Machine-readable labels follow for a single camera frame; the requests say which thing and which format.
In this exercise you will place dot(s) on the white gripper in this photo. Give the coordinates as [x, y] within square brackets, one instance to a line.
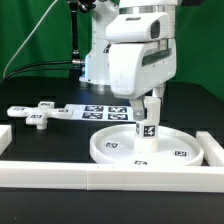
[142, 56]

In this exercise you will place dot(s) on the white round table top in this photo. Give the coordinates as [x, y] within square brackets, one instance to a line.
[119, 144]

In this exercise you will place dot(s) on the white cross-shaped table base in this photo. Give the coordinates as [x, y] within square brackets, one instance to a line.
[39, 115]

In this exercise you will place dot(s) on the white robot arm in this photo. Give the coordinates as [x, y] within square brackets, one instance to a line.
[97, 60]

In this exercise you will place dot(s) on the white sheet with markers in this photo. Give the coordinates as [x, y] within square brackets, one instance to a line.
[101, 112]

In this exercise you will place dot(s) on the white U-shaped frame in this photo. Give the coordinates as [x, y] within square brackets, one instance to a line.
[86, 176]

